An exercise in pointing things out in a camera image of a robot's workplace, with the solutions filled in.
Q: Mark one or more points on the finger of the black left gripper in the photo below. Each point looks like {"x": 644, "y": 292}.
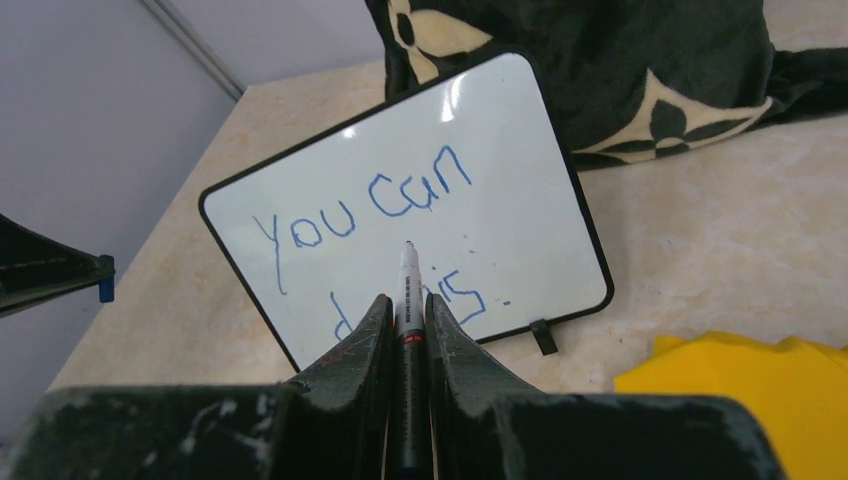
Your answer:
{"x": 36, "y": 269}

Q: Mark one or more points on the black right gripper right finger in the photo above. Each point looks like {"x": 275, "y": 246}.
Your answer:
{"x": 491, "y": 424}

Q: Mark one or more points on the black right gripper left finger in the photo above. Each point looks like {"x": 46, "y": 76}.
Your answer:
{"x": 327, "y": 422}

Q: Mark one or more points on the blue marker cap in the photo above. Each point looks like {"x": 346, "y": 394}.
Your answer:
{"x": 106, "y": 286}

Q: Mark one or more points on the white marker pen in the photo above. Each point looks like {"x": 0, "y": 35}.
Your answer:
{"x": 409, "y": 449}

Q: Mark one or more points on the small black-framed whiteboard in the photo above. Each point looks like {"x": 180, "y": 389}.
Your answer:
{"x": 467, "y": 167}

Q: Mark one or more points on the yellow cloth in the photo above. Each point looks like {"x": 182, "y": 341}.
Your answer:
{"x": 796, "y": 388}

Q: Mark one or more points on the black floral plush blanket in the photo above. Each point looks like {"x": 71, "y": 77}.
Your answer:
{"x": 626, "y": 81}

